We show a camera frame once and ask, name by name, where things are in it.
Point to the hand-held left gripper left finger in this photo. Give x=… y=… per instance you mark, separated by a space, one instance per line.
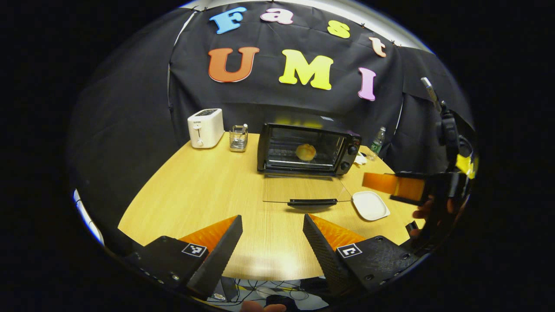
x=221 y=260

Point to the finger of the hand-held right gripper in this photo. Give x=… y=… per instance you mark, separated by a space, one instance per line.
x=407 y=199

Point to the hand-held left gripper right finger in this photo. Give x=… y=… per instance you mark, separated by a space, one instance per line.
x=321 y=255

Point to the black electric oven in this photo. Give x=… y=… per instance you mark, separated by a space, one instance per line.
x=351 y=149

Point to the yellow steamed bun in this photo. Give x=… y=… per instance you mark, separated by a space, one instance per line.
x=305 y=152

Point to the white square plate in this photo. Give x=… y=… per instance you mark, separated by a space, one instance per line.
x=370 y=206

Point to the white divided dish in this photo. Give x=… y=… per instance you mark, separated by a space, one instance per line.
x=360 y=159

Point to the clear water bottle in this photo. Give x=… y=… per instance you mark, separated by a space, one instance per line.
x=377 y=143

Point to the white toaster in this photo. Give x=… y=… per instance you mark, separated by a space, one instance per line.
x=206 y=130

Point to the black backdrop cloth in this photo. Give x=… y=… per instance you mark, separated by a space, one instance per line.
x=260 y=104

